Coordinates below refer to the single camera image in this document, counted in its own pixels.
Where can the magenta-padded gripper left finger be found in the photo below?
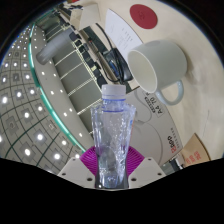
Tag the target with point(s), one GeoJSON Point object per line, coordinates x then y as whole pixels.
{"type": "Point", "coordinates": [87, 161]}

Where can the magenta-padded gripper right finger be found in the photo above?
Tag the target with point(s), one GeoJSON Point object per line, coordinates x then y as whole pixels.
{"type": "Point", "coordinates": [135, 161]}

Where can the clear plastic water bottle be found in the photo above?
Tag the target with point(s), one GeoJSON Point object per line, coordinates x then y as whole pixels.
{"type": "Point", "coordinates": [112, 133]}

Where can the round ceiling lights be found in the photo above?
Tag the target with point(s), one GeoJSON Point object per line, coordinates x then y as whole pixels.
{"type": "Point", "coordinates": [40, 136]}

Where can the brown paper envelope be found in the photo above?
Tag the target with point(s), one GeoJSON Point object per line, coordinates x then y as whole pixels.
{"type": "Point", "coordinates": [195, 151]}

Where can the black desk console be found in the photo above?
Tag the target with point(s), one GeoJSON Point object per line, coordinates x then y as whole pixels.
{"type": "Point", "coordinates": [115, 65]}

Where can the white ceramic mug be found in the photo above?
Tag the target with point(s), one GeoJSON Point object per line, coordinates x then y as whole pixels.
{"type": "Point", "coordinates": [166, 61]}

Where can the black office chairs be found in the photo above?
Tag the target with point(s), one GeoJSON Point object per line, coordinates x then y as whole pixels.
{"type": "Point", "coordinates": [81, 50]}

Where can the white printed paper sheet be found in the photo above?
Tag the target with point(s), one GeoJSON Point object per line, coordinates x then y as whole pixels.
{"type": "Point", "coordinates": [121, 31]}

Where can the flat round red coaster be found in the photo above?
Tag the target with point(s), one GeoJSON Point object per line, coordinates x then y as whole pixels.
{"type": "Point", "coordinates": [143, 16]}

